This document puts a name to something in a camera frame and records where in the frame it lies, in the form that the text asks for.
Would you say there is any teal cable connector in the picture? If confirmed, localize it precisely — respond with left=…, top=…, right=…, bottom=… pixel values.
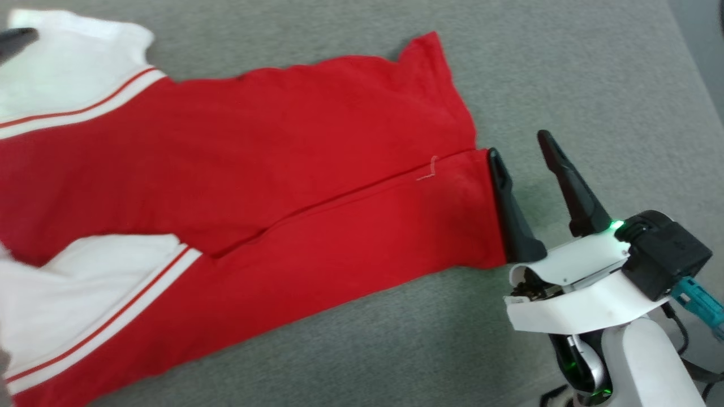
left=672, top=276, right=724, bottom=341

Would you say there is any thin black cable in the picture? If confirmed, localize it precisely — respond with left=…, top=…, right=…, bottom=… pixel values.
left=663, top=302, right=724, bottom=400

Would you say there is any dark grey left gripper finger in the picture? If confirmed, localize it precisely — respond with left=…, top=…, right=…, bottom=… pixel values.
left=0, top=28, right=40, bottom=63

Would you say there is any red and white shirt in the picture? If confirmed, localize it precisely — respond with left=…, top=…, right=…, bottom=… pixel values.
left=0, top=8, right=508, bottom=407

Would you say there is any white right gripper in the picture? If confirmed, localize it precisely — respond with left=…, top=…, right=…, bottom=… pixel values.
left=487, top=129, right=671, bottom=334

